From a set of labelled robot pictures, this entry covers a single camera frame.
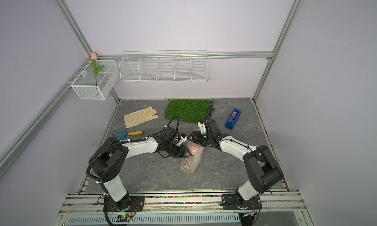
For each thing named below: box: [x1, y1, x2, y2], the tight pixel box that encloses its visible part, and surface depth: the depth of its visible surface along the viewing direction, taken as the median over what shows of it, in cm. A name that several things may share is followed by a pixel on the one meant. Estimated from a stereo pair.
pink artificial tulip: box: [90, 52, 105, 86], surface depth 92 cm
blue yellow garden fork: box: [111, 130, 145, 140], surface depth 102 cm
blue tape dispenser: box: [224, 108, 243, 131], surface depth 104 cm
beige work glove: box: [123, 106, 160, 129], surface depth 111 cm
